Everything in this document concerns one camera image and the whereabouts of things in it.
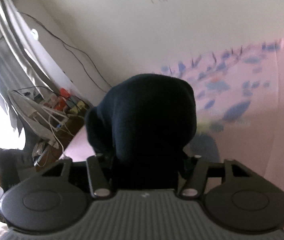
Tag black red patterned knit sweater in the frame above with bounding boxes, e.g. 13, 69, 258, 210
85, 74, 197, 190

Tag cluttered bedside table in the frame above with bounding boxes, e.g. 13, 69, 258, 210
7, 90, 89, 169

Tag pink tree-print bed sheet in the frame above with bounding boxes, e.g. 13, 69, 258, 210
59, 36, 284, 235

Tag grey window curtain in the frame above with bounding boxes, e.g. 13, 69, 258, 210
0, 0, 58, 131

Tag white phone charging cable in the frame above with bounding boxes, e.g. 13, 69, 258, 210
35, 104, 69, 168

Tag black wall cable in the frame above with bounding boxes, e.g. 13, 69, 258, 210
19, 11, 113, 93

